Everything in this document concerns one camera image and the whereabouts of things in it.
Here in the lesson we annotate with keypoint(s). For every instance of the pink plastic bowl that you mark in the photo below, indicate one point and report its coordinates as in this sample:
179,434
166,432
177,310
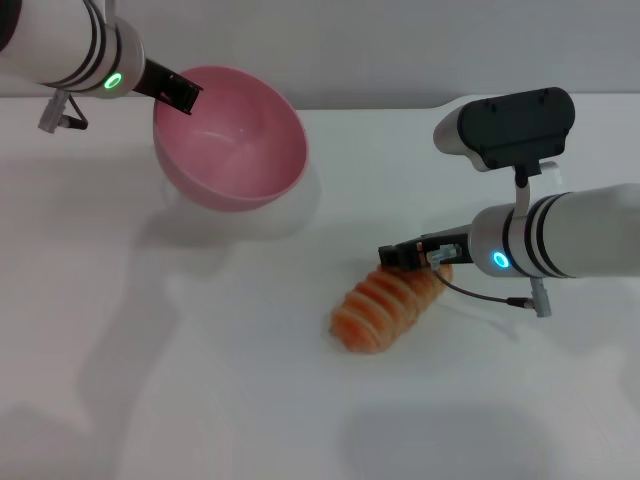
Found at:
230,165

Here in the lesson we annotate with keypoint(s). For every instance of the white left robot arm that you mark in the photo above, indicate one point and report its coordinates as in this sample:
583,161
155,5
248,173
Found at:
60,45

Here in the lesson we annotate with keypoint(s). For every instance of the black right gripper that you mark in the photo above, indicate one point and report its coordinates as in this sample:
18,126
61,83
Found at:
450,245

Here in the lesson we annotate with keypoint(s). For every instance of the ridged golden bread loaf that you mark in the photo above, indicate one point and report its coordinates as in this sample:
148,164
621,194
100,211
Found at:
385,310

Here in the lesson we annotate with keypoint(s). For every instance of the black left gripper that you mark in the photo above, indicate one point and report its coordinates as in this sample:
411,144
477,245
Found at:
150,80

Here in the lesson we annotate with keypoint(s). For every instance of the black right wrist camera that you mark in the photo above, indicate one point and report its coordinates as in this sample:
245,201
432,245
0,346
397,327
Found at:
515,125

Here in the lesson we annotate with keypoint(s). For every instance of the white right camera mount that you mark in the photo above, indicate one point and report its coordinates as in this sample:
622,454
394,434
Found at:
525,195

